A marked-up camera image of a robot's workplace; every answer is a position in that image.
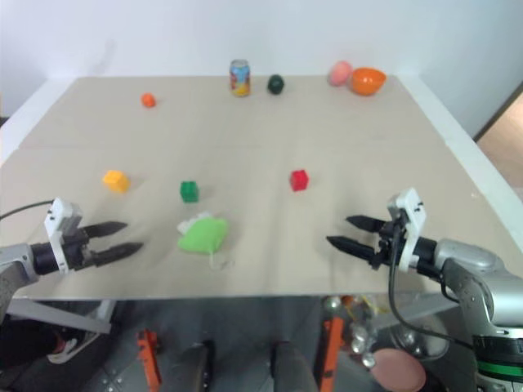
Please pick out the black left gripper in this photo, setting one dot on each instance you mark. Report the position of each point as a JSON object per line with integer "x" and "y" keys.
{"x": 78, "y": 247}

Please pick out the pink peach toy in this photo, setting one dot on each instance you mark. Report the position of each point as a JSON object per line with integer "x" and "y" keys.
{"x": 340, "y": 73}

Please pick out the green cube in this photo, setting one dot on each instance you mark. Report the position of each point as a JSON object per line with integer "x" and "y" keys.
{"x": 189, "y": 191}

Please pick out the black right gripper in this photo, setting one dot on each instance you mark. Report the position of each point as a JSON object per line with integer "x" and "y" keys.
{"x": 389, "y": 241}

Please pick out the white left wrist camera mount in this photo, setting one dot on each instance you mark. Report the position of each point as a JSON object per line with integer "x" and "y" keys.
{"x": 59, "y": 228}

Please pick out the colourful drink can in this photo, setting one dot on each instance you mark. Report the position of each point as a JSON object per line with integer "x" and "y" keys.
{"x": 240, "y": 78}

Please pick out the dark green round toy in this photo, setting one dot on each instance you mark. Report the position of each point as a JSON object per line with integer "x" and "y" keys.
{"x": 275, "y": 84}

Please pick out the white and red shoe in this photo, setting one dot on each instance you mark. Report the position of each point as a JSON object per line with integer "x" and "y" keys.
{"x": 65, "y": 347}

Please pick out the small orange toy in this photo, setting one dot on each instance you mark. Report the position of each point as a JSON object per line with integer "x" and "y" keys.
{"x": 148, "y": 100}

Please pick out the dark rounded robot foot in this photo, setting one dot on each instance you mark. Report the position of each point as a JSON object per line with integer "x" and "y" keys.
{"x": 200, "y": 367}
{"x": 292, "y": 367}

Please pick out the green plush toy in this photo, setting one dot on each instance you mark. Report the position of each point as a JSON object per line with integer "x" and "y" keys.
{"x": 203, "y": 237}

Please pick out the pink round disc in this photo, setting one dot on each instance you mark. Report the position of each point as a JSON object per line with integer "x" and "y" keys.
{"x": 398, "y": 367}

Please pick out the yellow cube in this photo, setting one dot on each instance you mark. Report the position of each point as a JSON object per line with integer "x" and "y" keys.
{"x": 116, "y": 180}

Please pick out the orange bowl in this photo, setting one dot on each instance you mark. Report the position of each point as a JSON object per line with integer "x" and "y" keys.
{"x": 367, "y": 81}

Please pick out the orange metal stand leg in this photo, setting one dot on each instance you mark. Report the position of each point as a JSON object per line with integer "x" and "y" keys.
{"x": 330, "y": 351}
{"x": 149, "y": 355}

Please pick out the red cube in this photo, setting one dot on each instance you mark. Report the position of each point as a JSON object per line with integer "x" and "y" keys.
{"x": 299, "y": 180}

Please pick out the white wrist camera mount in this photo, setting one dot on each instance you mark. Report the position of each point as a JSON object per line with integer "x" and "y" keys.
{"x": 412, "y": 222}
{"x": 59, "y": 228}

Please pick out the white table frame bar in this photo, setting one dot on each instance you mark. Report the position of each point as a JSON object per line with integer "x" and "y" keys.
{"x": 61, "y": 314}

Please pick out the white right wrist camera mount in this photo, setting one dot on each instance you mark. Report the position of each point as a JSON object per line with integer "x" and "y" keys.
{"x": 412, "y": 222}

